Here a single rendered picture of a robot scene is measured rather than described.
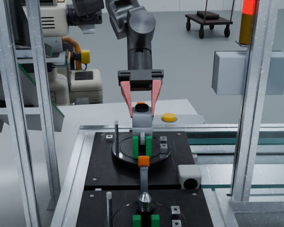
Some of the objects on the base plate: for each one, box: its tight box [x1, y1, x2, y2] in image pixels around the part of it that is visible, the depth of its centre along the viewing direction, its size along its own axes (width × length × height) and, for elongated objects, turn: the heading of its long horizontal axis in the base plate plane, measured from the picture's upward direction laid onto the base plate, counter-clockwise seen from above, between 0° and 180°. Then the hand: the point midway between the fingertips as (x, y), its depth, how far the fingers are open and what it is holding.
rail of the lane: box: [78, 124, 238, 139], centre depth 100 cm, size 6×89×11 cm, turn 91°
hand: (142, 113), depth 79 cm, fingers closed on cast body, 4 cm apart
